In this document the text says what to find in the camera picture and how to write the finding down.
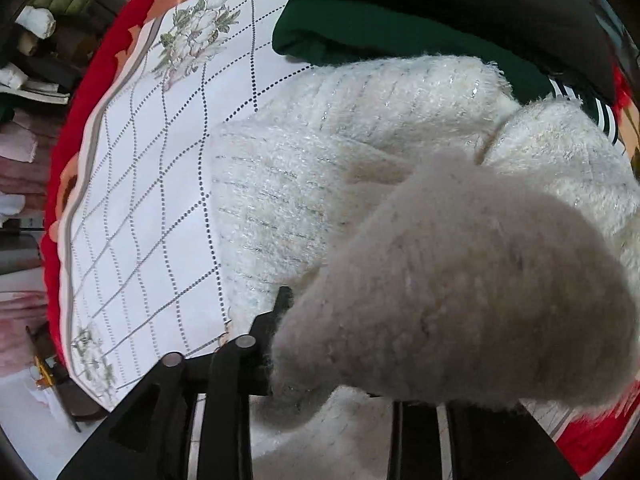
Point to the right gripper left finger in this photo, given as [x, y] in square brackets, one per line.
[186, 418]

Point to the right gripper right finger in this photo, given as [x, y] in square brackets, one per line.
[477, 444]

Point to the white knitted cardigan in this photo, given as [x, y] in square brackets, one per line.
[445, 242]

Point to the red floral blanket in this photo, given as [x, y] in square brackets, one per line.
[592, 448]

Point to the white puffer jacket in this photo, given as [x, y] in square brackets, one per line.
[36, 24]

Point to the dark green striped garment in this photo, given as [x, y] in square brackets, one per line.
[337, 32]

